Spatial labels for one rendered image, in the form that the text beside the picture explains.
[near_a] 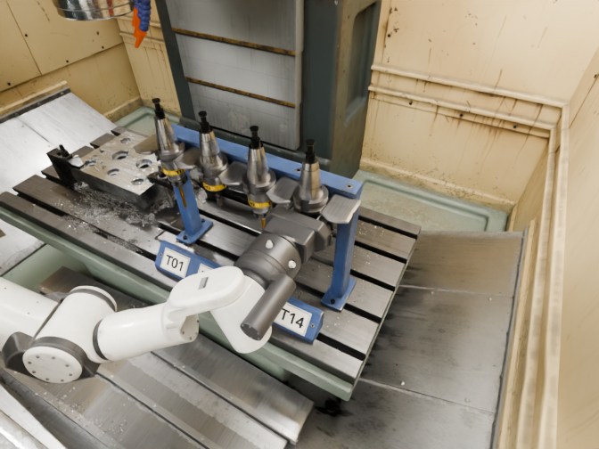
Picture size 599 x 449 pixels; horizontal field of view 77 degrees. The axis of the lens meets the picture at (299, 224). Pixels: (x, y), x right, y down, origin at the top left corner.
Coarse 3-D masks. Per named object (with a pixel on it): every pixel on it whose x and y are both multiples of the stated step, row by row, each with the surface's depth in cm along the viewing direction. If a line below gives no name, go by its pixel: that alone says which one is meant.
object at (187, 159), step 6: (192, 150) 79; (198, 150) 79; (180, 156) 77; (186, 156) 77; (192, 156) 77; (198, 156) 77; (174, 162) 76; (180, 162) 76; (186, 162) 76; (192, 162) 76; (180, 168) 75; (186, 168) 75; (192, 168) 75
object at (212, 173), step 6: (222, 156) 76; (198, 162) 74; (222, 162) 74; (198, 168) 73; (204, 168) 74; (210, 168) 73; (216, 168) 73; (222, 168) 73; (198, 174) 75; (204, 174) 74; (210, 174) 73; (216, 174) 74; (210, 180) 74
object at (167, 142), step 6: (156, 120) 73; (162, 120) 73; (168, 120) 74; (156, 126) 74; (162, 126) 74; (168, 126) 74; (156, 132) 75; (162, 132) 74; (168, 132) 75; (174, 132) 76; (156, 138) 76; (162, 138) 75; (168, 138) 75; (174, 138) 76; (162, 144) 76; (168, 144) 76; (174, 144) 77; (162, 150) 76; (168, 150) 77; (174, 150) 77
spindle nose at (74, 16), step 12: (60, 0) 72; (72, 0) 71; (84, 0) 71; (96, 0) 72; (108, 0) 73; (120, 0) 74; (132, 0) 77; (60, 12) 74; (72, 12) 73; (84, 12) 73; (96, 12) 73; (108, 12) 74; (120, 12) 75
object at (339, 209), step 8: (336, 192) 69; (328, 200) 68; (336, 200) 67; (344, 200) 67; (352, 200) 67; (328, 208) 66; (336, 208) 66; (344, 208) 66; (352, 208) 66; (328, 216) 64; (336, 216) 64; (344, 216) 64
